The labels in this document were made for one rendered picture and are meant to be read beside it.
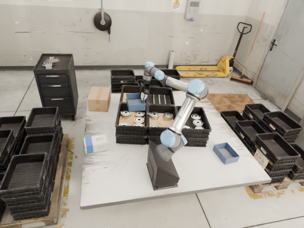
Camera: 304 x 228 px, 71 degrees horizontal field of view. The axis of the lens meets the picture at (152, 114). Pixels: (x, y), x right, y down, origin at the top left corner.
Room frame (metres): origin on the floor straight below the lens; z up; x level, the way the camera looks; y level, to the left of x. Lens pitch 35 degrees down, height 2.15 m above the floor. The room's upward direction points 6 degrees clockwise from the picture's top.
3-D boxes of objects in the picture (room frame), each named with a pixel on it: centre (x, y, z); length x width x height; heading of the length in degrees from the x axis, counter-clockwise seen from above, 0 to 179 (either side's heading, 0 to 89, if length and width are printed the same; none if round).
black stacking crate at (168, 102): (2.14, -0.08, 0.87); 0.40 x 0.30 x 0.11; 5
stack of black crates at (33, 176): (1.20, 1.06, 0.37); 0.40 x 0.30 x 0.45; 15
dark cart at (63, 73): (2.90, 1.47, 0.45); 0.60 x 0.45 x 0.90; 15
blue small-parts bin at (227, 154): (1.51, -0.74, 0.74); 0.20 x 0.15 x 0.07; 23
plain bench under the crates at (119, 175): (1.83, -0.11, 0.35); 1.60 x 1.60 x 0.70; 15
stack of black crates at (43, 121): (1.97, 1.27, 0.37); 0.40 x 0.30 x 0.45; 15
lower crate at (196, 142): (1.77, -0.41, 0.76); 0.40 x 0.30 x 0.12; 5
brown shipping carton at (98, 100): (2.18, 0.64, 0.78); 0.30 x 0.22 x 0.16; 6
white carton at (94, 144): (1.45, 0.49, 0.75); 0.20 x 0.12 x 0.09; 113
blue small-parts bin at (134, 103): (1.68, 0.16, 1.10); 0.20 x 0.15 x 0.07; 16
